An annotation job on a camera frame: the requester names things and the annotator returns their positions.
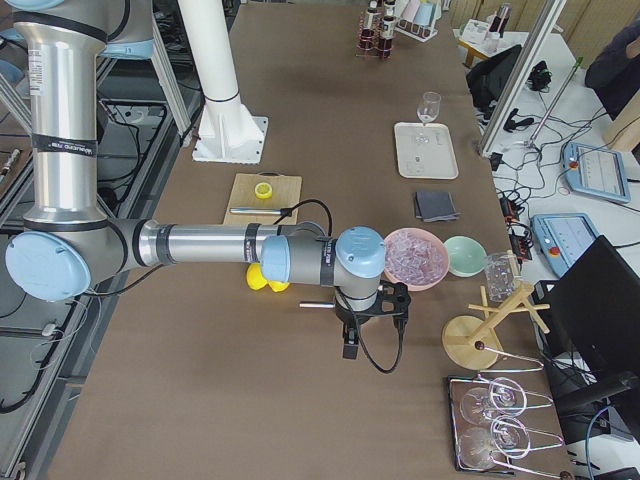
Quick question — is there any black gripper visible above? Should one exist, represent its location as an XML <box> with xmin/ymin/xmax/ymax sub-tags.
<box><xmin>334</xmin><ymin>288</ymin><xmax>373</xmax><ymax>359</ymax></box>

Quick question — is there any copper wire bottle basket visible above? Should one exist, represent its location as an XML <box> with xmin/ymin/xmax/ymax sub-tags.
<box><xmin>355</xmin><ymin>9</ymin><xmax>395</xmax><ymax>59</ymax></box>

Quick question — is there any tea bottle taken to tray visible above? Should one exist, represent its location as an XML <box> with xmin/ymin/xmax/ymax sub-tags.
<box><xmin>377</xmin><ymin>15</ymin><xmax>395</xmax><ymax>58</ymax></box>

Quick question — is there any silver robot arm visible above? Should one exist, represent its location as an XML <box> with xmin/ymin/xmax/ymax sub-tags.
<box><xmin>5</xmin><ymin>1</ymin><xmax>386</xmax><ymax>359</ymax></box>

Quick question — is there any tea bottle middle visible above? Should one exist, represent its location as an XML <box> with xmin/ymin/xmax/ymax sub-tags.
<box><xmin>359</xmin><ymin>1</ymin><xmax>378</xmax><ymax>51</ymax></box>

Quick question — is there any tea bottle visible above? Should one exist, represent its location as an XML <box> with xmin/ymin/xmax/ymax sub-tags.
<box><xmin>383</xmin><ymin>0</ymin><xmax>396</xmax><ymax>17</ymax></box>
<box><xmin>359</xmin><ymin>1</ymin><xmax>378</xmax><ymax>51</ymax></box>

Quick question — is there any tea bottle outer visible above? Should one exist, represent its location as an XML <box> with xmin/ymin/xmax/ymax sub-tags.
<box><xmin>383</xmin><ymin>0</ymin><xmax>396</xmax><ymax>17</ymax></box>

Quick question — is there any steel ice scoop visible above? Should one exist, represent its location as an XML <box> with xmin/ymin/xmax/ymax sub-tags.
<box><xmin>298</xmin><ymin>301</ymin><xmax>334</xmax><ymax>309</ymax></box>

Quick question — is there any yellow lemon far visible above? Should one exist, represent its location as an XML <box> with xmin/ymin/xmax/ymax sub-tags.
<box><xmin>268</xmin><ymin>281</ymin><xmax>289</xmax><ymax>292</ymax></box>

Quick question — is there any yellow lemon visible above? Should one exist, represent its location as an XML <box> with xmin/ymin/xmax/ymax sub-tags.
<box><xmin>268</xmin><ymin>281</ymin><xmax>289</xmax><ymax>292</ymax></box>
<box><xmin>246</xmin><ymin>263</ymin><xmax>268</xmax><ymax>291</ymax></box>

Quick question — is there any pink bowl with ice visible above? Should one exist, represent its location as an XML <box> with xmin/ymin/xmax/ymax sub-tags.
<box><xmin>384</xmin><ymin>228</ymin><xmax>449</xmax><ymax>291</ymax></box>

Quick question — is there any yellow lemon near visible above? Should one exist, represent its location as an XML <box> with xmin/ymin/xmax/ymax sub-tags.
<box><xmin>246</xmin><ymin>263</ymin><xmax>268</xmax><ymax>291</ymax></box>

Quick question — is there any wooden cup tree stand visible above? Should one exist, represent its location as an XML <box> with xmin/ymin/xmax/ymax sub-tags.
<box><xmin>442</xmin><ymin>278</ymin><xmax>550</xmax><ymax>373</ymax></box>

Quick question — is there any green bowl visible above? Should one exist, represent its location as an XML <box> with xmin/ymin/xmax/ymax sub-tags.
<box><xmin>444</xmin><ymin>236</ymin><xmax>487</xmax><ymax>278</ymax></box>

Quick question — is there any steel muddler rod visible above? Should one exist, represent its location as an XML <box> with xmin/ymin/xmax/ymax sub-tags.
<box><xmin>229</xmin><ymin>207</ymin><xmax>293</xmax><ymax>217</ymax></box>

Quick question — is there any grey folded cloth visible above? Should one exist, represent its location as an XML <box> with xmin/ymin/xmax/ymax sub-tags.
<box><xmin>414</xmin><ymin>190</ymin><xmax>460</xmax><ymax>222</ymax></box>

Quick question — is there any wooden cutting board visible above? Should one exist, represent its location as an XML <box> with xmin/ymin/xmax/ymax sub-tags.
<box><xmin>223</xmin><ymin>173</ymin><xmax>302</xmax><ymax>225</ymax></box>

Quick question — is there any black framed glass rack tray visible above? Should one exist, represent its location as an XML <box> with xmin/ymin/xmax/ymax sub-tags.
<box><xmin>444</xmin><ymin>376</ymin><xmax>516</xmax><ymax>479</ymax></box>

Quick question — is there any lemon half slice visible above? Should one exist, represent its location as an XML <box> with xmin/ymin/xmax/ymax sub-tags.
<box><xmin>254</xmin><ymin>182</ymin><xmax>273</xmax><ymax>200</ymax></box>

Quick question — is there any glass mug on stand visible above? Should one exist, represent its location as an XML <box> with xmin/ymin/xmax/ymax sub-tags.
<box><xmin>484</xmin><ymin>251</ymin><xmax>520</xmax><ymax>302</ymax></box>

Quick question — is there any upside wine glass upper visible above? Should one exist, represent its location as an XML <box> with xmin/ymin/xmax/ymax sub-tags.
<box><xmin>460</xmin><ymin>377</ymin><xmax>527</xmax><ymax>425</ymax></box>

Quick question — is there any upside wine glass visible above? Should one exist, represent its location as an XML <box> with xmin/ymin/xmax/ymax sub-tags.
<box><xmin>460</xmin><ymin>377</ymin><xmax>527</xmax><ymax>425</ymax></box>
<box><xmin>458</xmin><ymin>417</ymin><xmax>531</xmax><ymax>471</ymax></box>

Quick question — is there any white bunny tray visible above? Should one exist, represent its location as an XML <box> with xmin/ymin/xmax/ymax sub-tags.
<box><xmin>394</xmin><ymin>122</ymin><xmax>459</xmax><ymax>180</ymax></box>

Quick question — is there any upside wine glass lower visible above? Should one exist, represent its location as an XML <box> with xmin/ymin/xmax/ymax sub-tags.
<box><xmin>458</xmin><ymin>417</ymin><xmax>531</xmax><ymax>471</ymax></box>

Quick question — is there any wine glass on tray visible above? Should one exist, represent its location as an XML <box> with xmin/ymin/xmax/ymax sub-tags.
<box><xmin>415</xmin><ymin>92</ymin><xmax>442</xmax><ymax>144</ymax></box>

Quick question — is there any teach pendant lower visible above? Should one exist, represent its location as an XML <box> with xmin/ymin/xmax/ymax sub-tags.
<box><xmin>531</xmin><ymin>213</ymin><xmax>599</xmax><ymax>277</ymax></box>

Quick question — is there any teach pendant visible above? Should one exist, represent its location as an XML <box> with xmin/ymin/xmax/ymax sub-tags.
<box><xmin>562</xmin><ymin>142</ymin><xmax>631</xmax><ymax>204</ymax></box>
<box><xmin>531</xmin><ymin>213</ymin><xmax>599</xmax><ymax>277</ymax></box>

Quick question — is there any black monitor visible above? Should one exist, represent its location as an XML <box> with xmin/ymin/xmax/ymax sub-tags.
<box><xmin>548</xmin><ymin>236</ymin><xmax>639</xmax><ymax>374</ymax></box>

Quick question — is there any teach pendant upper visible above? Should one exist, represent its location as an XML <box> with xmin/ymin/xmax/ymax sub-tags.
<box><xmin>562</xmin><ymin>142</ymin><xmax>631</xmax><ymax>204</ymax></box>

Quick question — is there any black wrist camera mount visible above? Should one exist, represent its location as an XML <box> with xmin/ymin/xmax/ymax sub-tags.
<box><xmin>373</xmin><ymin>280</ymin><xmax>411</xmax><ymax>318</ymax></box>

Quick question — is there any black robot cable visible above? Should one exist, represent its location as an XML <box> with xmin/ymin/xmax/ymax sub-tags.
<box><xmin>279</xmin><ymin>198</ymin><xmax>407</xmax><ymax>375</ymax></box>

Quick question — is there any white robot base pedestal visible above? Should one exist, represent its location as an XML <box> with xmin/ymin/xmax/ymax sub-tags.
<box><xmin>179</xmin><ymin>0</ymin><xmax>268</xmax><ymax>165</ymax></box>

